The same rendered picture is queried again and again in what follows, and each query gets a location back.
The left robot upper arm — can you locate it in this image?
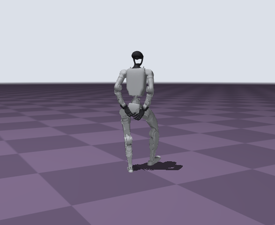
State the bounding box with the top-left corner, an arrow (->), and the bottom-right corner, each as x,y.
114,69 -> 127,92

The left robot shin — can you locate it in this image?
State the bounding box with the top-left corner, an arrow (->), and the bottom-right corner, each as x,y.
124,137 -> 133,170

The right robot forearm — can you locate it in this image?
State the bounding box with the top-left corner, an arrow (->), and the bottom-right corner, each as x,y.
143,92 -> 154,109

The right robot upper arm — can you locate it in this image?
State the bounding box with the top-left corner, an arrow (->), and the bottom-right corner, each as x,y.
145,69 -> 154,93

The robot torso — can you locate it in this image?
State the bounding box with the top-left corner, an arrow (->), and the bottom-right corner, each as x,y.
126,67 -> 147,115

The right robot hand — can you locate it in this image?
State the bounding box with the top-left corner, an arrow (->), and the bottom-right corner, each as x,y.
132,106 -> 149,120

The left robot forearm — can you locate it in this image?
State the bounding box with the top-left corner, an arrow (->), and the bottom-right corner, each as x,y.
114,91 -> 126,107

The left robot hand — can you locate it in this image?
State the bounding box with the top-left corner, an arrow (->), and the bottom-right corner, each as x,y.
120,104 -> 136,117

